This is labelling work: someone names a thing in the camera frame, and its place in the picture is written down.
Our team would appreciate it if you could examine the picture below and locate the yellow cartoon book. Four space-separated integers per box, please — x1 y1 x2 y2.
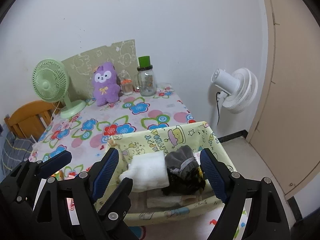
197 166 204 181

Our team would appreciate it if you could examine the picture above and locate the black plastic bag roll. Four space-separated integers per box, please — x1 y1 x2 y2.
161 169 206 196

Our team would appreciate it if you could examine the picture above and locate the glass mason jar mug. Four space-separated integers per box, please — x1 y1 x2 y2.
136 65 157 96

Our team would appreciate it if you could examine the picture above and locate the toothpick jar orange lid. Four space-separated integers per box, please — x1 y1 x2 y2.
120 79 133 95

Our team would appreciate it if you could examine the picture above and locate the black fan power cable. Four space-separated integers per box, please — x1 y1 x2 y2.
216 91 222 126

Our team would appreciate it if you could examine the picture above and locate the grey sock bundle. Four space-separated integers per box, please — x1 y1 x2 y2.
165 145 199 179

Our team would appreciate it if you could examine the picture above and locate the grey plaid pillow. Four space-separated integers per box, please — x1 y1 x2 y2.
1 132 34 181

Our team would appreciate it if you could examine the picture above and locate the floral tablecloth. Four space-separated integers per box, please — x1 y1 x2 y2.
28 83 249 240

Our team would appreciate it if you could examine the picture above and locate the white towel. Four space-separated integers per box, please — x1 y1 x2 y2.
119 151 169 193

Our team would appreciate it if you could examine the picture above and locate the purple plush toy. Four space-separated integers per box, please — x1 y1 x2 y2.
92 62 120 106

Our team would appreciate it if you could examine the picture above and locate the green cup on jar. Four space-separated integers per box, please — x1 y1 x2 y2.
138 56 151 68

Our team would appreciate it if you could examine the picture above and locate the wooden chair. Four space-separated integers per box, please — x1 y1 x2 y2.
4 100 63 140

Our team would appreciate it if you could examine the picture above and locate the white standing fan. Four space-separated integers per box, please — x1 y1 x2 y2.
211 68 258 114

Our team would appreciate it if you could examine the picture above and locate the green desk fan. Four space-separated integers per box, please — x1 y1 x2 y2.
32 59 86 119

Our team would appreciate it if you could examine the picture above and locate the green cartoon paper board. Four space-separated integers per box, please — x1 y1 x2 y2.
62 40 138 101

